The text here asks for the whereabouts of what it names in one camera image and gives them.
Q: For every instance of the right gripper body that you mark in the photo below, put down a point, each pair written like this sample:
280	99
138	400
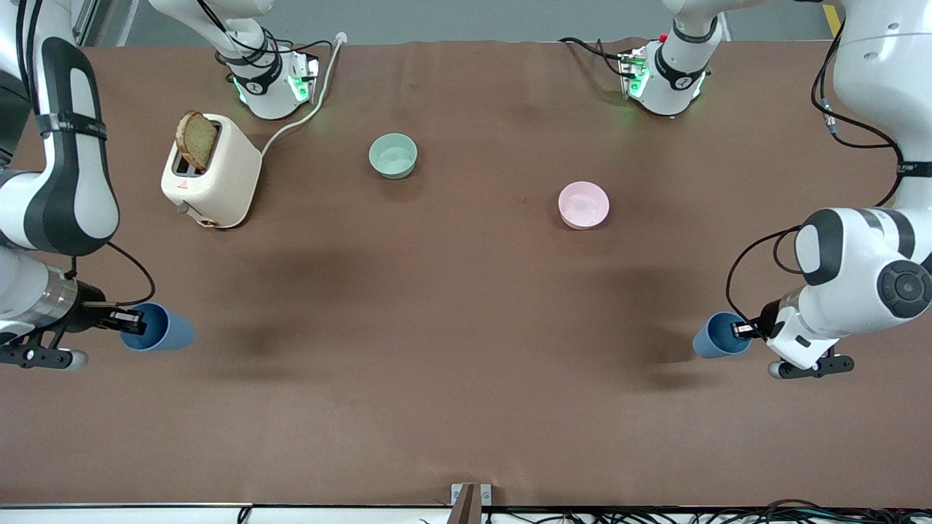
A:
90	306

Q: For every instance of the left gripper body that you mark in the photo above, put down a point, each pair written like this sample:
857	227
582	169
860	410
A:
765	318

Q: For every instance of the blue plastic cup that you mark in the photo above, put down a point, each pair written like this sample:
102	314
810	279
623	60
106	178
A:
713	340
171	331

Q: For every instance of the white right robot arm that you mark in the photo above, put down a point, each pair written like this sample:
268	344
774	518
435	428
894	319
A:
73	182

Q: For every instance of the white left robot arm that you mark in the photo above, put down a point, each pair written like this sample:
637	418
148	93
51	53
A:
859	255

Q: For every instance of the cream white toaster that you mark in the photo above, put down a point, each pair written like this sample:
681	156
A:
222	182

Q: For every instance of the brown bread slice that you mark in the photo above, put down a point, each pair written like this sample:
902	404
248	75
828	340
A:
196	140

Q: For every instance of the pink bowl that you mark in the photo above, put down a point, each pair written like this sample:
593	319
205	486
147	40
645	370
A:
583	206

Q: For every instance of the brown table mat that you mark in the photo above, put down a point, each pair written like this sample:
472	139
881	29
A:
466	378

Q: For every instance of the green bowl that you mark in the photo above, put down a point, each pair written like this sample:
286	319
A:
393	156

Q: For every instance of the dark brown pole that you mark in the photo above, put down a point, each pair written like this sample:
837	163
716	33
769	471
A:
464	509

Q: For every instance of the aluminium frame profile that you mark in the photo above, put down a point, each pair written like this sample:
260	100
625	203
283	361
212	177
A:
86	22

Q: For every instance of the metal table edge bracket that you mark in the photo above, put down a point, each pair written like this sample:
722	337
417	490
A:
484	495

